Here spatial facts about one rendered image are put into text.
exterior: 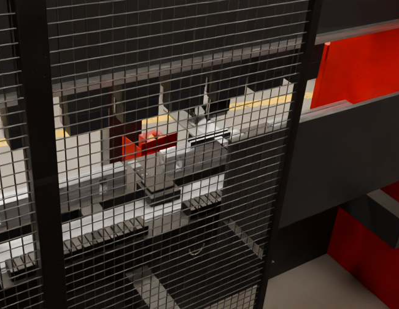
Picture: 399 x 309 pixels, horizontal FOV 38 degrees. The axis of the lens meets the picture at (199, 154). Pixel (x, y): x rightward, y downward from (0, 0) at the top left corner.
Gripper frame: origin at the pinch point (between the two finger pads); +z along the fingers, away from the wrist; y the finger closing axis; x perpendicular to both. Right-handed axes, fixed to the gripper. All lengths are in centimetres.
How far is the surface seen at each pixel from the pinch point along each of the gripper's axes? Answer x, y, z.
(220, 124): -2.1, 6.8, 4.9
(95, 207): -5, -58, 23
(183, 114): 8.6, -3.1, -4.2
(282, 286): 49, 46, 93
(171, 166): -3.0, -21.9, 16.2
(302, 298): 40, 50, 101
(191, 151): -6.1, -12.9, 12.6
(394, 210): -46, 44, 59
